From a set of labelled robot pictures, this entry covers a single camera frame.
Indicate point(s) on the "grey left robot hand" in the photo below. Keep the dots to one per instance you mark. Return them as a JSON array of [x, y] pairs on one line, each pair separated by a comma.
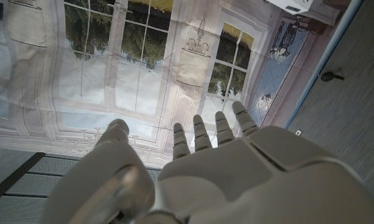
[[236, 186]]

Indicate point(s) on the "printed window backdrop cloth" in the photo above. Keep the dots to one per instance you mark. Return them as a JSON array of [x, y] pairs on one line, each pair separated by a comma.
[[81, 77]]

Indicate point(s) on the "white electronics box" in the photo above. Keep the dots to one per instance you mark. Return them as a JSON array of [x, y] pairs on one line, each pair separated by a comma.
[[295, 5]]

